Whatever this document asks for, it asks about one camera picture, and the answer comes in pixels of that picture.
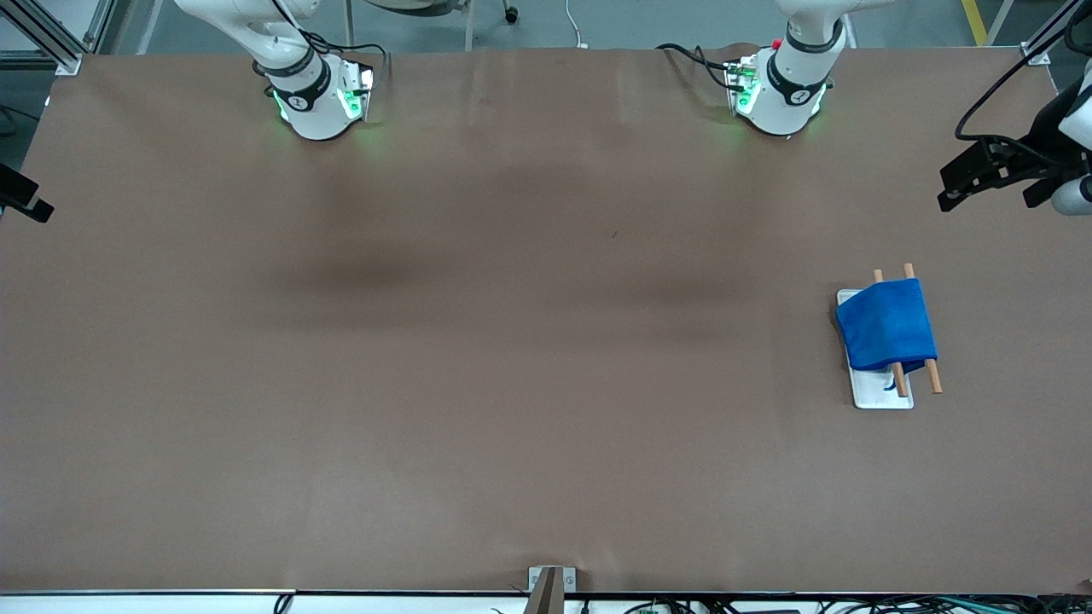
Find brown camera pole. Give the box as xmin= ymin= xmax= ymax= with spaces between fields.
xmin=522 ymin=568 xmax=566 ymax=614

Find white towel rack wooden rods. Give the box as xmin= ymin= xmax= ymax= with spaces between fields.
xmin=836 ymin=263 xmax=944 ymax=410

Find silver aluminium frame bracket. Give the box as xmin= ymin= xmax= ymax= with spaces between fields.
xmin=0 ymin=0 xmax=117 ymax=76

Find grey metal bracket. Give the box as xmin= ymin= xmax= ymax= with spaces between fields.
xmin=527 ymin=565 xmax=578 ymax=594

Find aluminium frame post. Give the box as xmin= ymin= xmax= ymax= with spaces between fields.
xmin=1019 ymin=0 xmax=1077 ymax=67

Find black left arm base cable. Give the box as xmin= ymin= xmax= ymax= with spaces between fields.
xmin=655 ymin=43 xmax=736 ymax=90

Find brown table cover sheet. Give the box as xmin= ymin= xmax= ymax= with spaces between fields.
xmin=0 ymin=43 xmax=1092 ymax=595

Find blue microfibre towel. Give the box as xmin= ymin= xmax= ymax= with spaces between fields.
xmin=834 ymin=278 xmax=939 ymax=395

